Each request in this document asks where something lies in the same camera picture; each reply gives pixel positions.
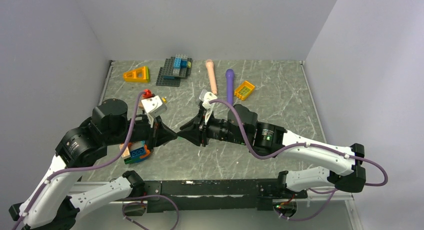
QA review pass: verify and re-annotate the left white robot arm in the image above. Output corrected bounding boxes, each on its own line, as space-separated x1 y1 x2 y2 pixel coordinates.
9 96 177 230

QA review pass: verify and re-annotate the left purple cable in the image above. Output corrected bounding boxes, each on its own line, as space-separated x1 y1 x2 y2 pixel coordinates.
11 91 148 230

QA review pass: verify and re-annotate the grey blue brick stack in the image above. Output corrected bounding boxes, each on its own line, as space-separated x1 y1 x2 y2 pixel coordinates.
155 54 193 87

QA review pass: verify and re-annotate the blue toy brick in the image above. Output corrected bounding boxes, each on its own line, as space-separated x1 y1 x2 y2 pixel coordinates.
129 144 149 160

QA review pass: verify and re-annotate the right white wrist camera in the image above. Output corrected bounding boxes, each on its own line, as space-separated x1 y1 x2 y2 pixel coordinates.
199 89 217 125

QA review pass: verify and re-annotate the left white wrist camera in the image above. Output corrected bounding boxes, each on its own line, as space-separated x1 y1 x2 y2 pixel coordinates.
138 89 168 128

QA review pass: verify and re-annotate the green toy brick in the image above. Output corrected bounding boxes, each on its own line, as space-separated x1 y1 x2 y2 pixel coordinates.
124 158 136 165

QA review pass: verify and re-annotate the purple toy microphone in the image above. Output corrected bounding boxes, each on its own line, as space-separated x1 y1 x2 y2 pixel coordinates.
225 69 235 105

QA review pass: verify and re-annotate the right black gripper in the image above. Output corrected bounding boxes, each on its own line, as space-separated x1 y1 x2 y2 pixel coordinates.
177 107 249 146

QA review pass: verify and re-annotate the orange yellow triangular block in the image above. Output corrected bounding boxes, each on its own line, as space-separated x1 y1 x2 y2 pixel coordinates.
122 66 151 83

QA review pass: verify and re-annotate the yellow grid brick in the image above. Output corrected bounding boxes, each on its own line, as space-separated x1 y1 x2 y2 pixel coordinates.
234 81 255 101

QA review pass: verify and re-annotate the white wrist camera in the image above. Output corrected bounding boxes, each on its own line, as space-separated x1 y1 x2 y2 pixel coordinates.
199 89 217 125
138 89 168 128

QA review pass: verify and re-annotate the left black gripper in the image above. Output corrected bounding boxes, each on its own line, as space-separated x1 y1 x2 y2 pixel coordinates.
106 111 179 151

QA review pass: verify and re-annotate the beige toy brick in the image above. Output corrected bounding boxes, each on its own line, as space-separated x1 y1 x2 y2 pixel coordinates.
121 143 131 159

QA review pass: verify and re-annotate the black base bar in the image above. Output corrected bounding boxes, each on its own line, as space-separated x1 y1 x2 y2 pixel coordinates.
141 179 308 213

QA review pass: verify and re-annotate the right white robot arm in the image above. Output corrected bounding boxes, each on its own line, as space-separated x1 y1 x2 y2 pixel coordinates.
177 104 366 198

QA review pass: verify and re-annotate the purple cable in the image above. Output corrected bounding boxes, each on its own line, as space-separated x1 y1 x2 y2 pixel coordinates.
208 99 388 188
11 91 148 230

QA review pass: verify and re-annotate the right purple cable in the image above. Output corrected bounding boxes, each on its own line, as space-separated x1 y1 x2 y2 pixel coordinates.
208 99 388 188

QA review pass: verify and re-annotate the orange curved track piece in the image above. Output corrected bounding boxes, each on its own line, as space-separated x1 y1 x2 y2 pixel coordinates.
122 148 151 164

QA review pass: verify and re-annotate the pink toy microphone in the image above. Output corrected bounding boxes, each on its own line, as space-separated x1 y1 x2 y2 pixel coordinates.
205 59 218 95

